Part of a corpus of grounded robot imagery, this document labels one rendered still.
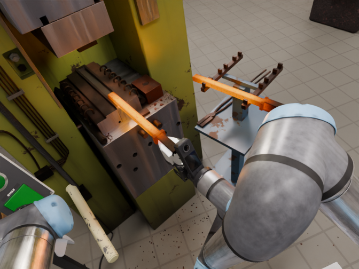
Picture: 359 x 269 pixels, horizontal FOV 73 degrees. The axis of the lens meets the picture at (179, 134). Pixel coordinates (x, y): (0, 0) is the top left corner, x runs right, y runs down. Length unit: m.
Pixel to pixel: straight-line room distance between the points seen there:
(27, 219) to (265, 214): 0.36
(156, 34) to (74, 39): 0.43
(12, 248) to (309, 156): 0.42
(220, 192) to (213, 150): 1.37
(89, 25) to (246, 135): 0.83
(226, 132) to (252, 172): 0.90
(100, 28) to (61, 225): 0.61
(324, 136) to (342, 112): 2.06
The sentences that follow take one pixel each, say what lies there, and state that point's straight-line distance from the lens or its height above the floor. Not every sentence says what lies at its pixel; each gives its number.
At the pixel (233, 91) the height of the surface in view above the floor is 0.94.
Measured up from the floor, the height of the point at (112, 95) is 1.01.
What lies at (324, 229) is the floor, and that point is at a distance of 1.82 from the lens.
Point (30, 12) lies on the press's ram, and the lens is 0.80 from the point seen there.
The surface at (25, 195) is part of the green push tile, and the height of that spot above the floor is 1.02.
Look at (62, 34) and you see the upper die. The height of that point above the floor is 1.33.
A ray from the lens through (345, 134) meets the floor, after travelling 2.31.
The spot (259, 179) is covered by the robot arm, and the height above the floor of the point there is 1.32.
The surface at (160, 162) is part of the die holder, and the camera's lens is 1.27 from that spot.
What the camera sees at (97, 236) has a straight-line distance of 1.14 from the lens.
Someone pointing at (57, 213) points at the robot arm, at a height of 1.26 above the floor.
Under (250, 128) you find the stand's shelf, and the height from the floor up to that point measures 0.67.
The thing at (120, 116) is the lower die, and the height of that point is 0.95.
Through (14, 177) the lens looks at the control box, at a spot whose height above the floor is 1.07.
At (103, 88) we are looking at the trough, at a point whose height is 0.99.
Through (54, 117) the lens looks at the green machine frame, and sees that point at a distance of 1.09.
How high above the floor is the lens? 1.61
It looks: 48 degrees down
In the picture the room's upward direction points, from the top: 13 degrees counter-clockwise
